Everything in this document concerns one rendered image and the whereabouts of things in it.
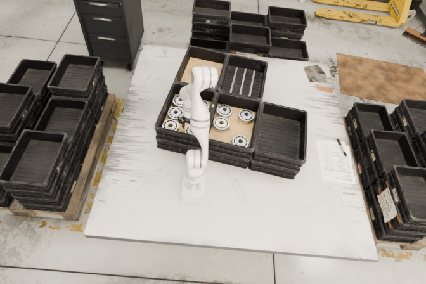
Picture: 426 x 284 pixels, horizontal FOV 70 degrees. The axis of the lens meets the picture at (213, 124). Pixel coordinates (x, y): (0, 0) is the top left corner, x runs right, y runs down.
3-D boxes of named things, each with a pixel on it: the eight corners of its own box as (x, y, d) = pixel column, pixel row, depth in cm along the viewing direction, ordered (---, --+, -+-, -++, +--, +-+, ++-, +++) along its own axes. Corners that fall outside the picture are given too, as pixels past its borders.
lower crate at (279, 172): (294, 181, 190) (300, 172, 181) (247, 170, 192) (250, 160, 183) (296, 132, 214) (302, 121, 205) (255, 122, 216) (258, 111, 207)
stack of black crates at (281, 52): (295, 65, 344) (305, 40, 317) (298, 84, 325) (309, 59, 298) (260, 61, 342) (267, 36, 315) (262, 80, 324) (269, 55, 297)
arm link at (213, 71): (202, 79, 155) (186, 80, 152) (218, 63, 129) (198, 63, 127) (204, 97, 154) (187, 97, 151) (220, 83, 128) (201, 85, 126)
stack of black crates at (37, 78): (52, 121, 269) (38, 95, 242) (18, 118, 268) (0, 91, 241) (68, 89, 293) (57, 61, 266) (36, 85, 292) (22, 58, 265)
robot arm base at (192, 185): (201, 191, 170) (203, 177, 157) (185, 193, 169) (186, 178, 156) (200, 177, 176) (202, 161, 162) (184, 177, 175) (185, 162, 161)
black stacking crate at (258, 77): (258, 112, 208) (262, 101, 199) (215, 103, 210) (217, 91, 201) (264, 73, 232) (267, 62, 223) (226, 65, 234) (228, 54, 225)
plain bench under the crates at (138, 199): (329, 284, 221) (380, 260, 165) (107, 266, 215) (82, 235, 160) (302, 115, 318) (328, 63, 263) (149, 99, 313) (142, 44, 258)
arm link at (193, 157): (186, 162, 143) (184, 179, 157) (206, 162, 144) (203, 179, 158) (186, 146, 149) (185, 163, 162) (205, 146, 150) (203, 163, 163)
